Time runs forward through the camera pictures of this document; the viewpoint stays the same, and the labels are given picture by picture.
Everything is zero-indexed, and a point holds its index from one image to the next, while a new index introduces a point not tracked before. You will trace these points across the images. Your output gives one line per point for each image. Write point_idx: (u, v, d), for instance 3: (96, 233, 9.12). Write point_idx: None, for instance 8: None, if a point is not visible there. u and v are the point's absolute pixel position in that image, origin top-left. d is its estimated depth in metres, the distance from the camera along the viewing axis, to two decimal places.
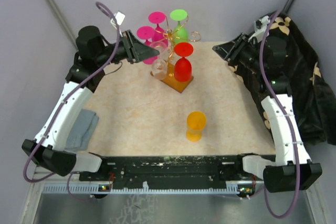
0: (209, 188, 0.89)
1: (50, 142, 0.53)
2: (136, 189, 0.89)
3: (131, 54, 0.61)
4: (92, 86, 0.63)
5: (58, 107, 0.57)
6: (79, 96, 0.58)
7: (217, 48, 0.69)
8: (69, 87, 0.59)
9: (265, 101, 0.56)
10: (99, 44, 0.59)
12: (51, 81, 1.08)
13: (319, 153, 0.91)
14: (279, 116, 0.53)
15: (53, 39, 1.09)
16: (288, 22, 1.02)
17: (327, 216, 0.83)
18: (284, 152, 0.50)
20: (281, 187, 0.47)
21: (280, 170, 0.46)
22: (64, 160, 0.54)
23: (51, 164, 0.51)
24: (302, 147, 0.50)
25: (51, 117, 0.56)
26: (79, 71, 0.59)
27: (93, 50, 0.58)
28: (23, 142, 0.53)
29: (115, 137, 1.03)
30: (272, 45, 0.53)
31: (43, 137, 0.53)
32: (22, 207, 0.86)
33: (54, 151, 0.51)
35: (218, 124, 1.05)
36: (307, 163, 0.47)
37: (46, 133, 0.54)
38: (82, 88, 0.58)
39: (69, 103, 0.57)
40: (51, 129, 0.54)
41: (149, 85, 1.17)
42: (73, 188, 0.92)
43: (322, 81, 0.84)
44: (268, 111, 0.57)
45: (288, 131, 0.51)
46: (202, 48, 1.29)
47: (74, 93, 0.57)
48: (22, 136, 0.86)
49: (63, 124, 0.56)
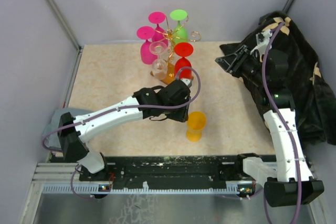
0: (209, 188, 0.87)
1: (82, 130, 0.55)
2: (136, 189, 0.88)
3: (184, 116, 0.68)
4: (145, 115, 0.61)
5: (109, 109, 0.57)
6: (130, 115, 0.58)
7: (219, 60, 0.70)
8: (130, 101, 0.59)
9: (268, 114, 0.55)
10: (181, 98, 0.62)
12: (51, 81, 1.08)
13: (319, 153, 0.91)
14: (281, 131, 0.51)
15: (53, 39, 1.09)
16: (288, 22, 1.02)
17: (328, 217, 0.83)
18: (285, 169, 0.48)
20: (281, 203, 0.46)
21: (281, 186, 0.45)
22: (75, 151, 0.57)
23: (67, 146, 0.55)
24: (304, 164, 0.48)
25: (100, 112, 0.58)
26: (149, 95, 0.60)
27: (174, 95, 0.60)
28: (67, 113, 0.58)
29: (116, 137, 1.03)
30: (274, 59, 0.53)
31: (80, 121, 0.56)
32: (22, 207, 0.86)
33: (77, 140, 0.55)
35: (218, 124, 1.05)
36: (308, 180, 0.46)
37: (85, 121, 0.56)
38: (139, 109, 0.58)
39: (120, 113, 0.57)
40: (91, 121, 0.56)
41: (149, 85, 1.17)
42: (76, 188, 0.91)
43: (322, 82, 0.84)
44: (270, 126, 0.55)
45: (291, 148, 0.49)
46: (202, 48, 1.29)
47: (130, 108, 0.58)
48: (22, 136, 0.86)
49: (102, 125, 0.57)
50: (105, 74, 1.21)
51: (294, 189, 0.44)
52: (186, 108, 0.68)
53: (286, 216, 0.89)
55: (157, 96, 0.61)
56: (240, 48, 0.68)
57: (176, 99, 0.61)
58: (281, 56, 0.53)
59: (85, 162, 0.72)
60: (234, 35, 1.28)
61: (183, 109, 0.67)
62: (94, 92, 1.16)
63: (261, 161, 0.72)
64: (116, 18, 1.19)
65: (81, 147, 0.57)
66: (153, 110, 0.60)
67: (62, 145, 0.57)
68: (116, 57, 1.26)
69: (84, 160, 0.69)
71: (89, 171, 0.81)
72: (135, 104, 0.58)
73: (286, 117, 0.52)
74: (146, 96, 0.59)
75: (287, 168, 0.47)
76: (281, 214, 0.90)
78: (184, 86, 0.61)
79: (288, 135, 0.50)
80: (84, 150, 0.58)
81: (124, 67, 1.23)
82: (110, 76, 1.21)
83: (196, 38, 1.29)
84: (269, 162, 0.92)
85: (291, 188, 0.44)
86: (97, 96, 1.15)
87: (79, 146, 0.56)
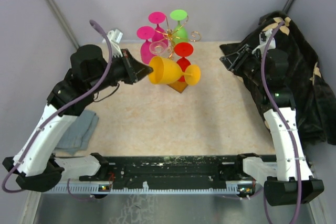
0: (209, 188, 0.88)
1: (24, 169, 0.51)
2: (136, 189, 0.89)
3: (132, 76, 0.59)
4: (73, 113, 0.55)
5: (33, 134, 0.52)
6: (57, 125, 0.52)
7: (223, 59, 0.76)
8: (49, 111, 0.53)
9: (268, 114, 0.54)
10: (98, 71, 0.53)
12: (52, 81, 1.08)
13: (319, 153, 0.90)
14: (282, 130, 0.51)
15: (53, 40, 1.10)
16: (288, 22, 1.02)
17: (327, 216, 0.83)
18: (285, 167, 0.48)
20: (282, 202, 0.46)
21: (281, 186, 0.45)
22: (40, 183, 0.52)
23: (25, 188, 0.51)
24: (304, 163, 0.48)
25: (29, 141, 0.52)
26: (61, 92, 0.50)
27: (86, 71, 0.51)
28: (6, 159, 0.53)
29: (116, 137, 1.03)
30: (274, 57, 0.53)
31: (17, 163, 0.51)
32: (21, 207, 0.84)
33: (26, 180, 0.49)
35: (218, 124, 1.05)
36: (308, 180, 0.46)
37: (22, 159, 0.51)
38: (60, 116, 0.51)
39: (45, 130, 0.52)
40: (27, 156, 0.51)
41: (149, 85, 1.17)
42: (72, 188, 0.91)
43: (322, 82, 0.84)
44: (270, 125, 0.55)
45: (292, 147, 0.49)
46: (202, 48, 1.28)
47: (52, 120, 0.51)
48: (21, 136, 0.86)
49: (39, 152, 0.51)
50: None
51: (294, 188, 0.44)
52: (129, 66, 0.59)
53: (286, 216, 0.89)
55: (72, 85, 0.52)
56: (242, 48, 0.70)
57: (96, 73, 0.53)
58: (281, 55, 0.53)
59: (78, 171, 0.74)
60: (234, 35, 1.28)
61: (125, 70, 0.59)
62: None
63: (261, 161, 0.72)
64: (116, 19, 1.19)
65: (43, 177, 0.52)
66: (79, 104, 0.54)
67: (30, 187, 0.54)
68: None
69: (74, 170, 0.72)
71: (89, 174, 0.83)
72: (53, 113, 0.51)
73: (286, 117, 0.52)
74: (59, 95, 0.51)
75: (287, 168, 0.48)
76: (281, 214, 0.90)
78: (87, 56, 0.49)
79: (289, 134, 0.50)
80: (50, 176, 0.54)
81: None
82: None
83: (196, 38, 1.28)
84: (269, 162, 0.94)
85: (291, 187, 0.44)
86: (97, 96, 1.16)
87: (37, 178, 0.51)
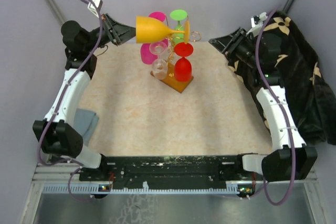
0: (209, 188, 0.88)
1: (61, 117, 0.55)
2: (136, 189, 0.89)
3: (112, 35, 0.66)
4: (90, 74, 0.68)
5: (63, 88, 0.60)
6: (80, 80, 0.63)
7: (213, 41, 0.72)
8: (70, 72, 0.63)
9: (260, 93, 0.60)
10: (84, 40, 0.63)
12: (52, 81, 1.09)
13: (319, 153, 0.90)
14: (273, 105, 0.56)
15: (54, 39, 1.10)
16: (288, 22, 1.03)
17: (328, 216, 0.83)
18: (279, 137, 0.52)
20: (280, 172, 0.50)
21: (276, 154, 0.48)
22: (73, 140, 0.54)
23: (65, 138, 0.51)
24: (296, 131, 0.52)
25: (58, 97, 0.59)
26: (76, 60, 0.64)
27: (80, 43, 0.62)
28: (35, 121, 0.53)
29: (116, 137, 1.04)
30: (268, 43, 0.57)
31: (54, 113, 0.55)
32: (22, 206, 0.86)
33: (66, 126, 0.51)
35: (218, 124, 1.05)
36: (302, 147, 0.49)
37: (56, 110, 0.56)
38: (82, 71, 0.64)
39: (73, 85, 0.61)
40: (60, 107, 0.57)
41: (149, 85, 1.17)
42: (74, 188, 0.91)
43: (323, 81, 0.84)
44: (263, 105, 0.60)
45: (282, 118, 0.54)
46: (202, 48, 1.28)
47: (77, 75, 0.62)
48: (22, 136, 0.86)
49: (71, 102, 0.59)
50: (105, 74, 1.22)
51: (289, 156, 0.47)
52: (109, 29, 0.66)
53: (286, 216, 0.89)
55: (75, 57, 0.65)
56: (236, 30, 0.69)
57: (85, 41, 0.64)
58: (274, 41, 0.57)
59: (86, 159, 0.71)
60: None
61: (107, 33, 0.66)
62: (94, 92, 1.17)
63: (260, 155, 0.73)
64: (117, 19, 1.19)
65: (74, 132, 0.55)
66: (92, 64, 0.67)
67: (60, 151, 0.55)
68: (116, 57, 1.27)
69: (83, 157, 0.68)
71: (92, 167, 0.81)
72: (75, 71, 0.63)
73: (276, 93, 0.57)
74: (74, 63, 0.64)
75: (281, 137, 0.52)
76: (281, 214, 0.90)
78: (73, 31, 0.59)
79: (279, 107, 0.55)
80: (77, 135, 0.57)
81: (124, 67, 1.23)
82: (110, 76, 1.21)
83: (196, 38, 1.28)
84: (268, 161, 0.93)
85: (285, 155, 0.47)
86: (97, 96, 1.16)
87: (72, 130, 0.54)
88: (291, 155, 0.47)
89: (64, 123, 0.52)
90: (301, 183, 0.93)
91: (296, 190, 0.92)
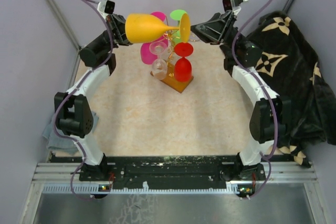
0: (209, 188, 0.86)
1: (82, 92, 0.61)
2: (136, 189, 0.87)
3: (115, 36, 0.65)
4: (110, 71, 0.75)
5: (86, 72, 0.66)
6: (103, 71, 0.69)
7: (202, 27, 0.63)
8: None
9: (234, 70, 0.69)
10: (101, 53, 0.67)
12: (52, 81, 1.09)
13: (319, 152, 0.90)
14: (245, 74, 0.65)
15: (54, 40, 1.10)
16: (288, 22, 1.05)
17: (328, 216, 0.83)
18: (256, 95, 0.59)
20: (263, 124, 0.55)
21: (256, 106, 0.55)
22: (86, 115, 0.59)
23: (79, 109, 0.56)
24: (269, 88, 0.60)
25: (80, 78, 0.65)
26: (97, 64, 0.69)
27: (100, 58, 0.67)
28: (58, 92, 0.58)
29: (116, 137, 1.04)
30: (249, 61, 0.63)
31: (75, 87, 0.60)
32: (22, 207, 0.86)
33: (84, 99, 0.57)
35: (218, 124, 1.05)
36: (276, 96, 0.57)
37: (79, 86, 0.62)
38: (104, 65, 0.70)
39: (95, 72, 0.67)
40: (82, 85, 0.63)
41: (149, 85, 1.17)
42: (76, 188, 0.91)
43: (323, 82, 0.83)
44: (240, 80, 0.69)
45: (254, 81, 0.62)
46: (202, 48, 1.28)
47: (100, 67, 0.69)
48: (22, 136, 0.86)
49: (90, 85, 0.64)
50: None
51: (267, 106, 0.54)
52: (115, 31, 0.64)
53: (287, 216, 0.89)
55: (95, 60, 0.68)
56: (227, 14, 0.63)
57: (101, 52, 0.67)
58: (256, 55, 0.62)
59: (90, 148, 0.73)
60: None
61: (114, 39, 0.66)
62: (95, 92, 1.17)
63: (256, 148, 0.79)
64: None
65: (88, 109, 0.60)
66: (113, 63, 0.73)
67: (71, 125, 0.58)
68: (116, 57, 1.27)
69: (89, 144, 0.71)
71: (92, 163, 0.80)
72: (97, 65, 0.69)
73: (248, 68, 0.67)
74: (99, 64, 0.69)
75: (258, 93, 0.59)
76: (281, 213, 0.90)
78: (92, 58, 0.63)
79: (251, 75, 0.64)
80: (91, 114, 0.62)
81: (124, 67, 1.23)
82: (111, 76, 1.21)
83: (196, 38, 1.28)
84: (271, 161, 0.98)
85: (264, 105, 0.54)
86: (97, 96, 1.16)
87: (87, 106, 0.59)
88: (269, 103, 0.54)
89: (83, 97, 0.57)
90: (301, 183, 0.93)
91: (296, 190, 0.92)
